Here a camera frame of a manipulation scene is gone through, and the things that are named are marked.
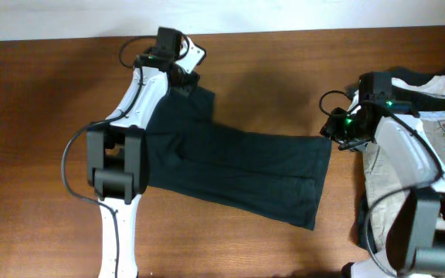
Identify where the light blue garment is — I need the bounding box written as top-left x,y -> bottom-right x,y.
420,110 -> 445,121

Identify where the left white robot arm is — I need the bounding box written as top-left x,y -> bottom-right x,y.
86,27 -> 206,277

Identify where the dark green t-shirt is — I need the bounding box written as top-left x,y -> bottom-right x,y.
146,87 -> 331,230

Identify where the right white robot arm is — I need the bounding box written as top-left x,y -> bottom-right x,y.
321,72 -> 445,277

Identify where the black garment in pile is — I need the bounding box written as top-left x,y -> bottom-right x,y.
385,66 -> 445,112

